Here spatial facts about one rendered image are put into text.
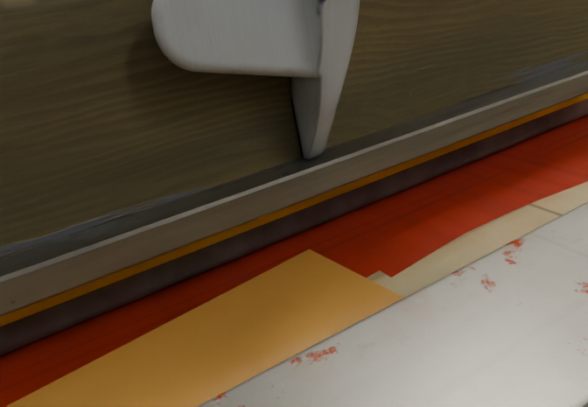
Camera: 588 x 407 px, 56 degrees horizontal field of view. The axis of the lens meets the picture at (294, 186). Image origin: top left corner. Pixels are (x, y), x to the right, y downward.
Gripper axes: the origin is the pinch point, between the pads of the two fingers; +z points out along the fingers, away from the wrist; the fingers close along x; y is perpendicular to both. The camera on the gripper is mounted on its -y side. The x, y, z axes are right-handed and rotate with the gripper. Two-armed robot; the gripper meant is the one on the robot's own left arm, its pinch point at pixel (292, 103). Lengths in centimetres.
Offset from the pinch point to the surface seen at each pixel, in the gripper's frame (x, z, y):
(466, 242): 5.4, 4.9, -3.1
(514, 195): 4.1, 5.0, -7.3
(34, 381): 2.5, 4.9, 10.8
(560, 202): 5.7, 5.0, -7.9
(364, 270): 4.3, 5.0, 0.6
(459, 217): 3.9, 5.0, -4.4
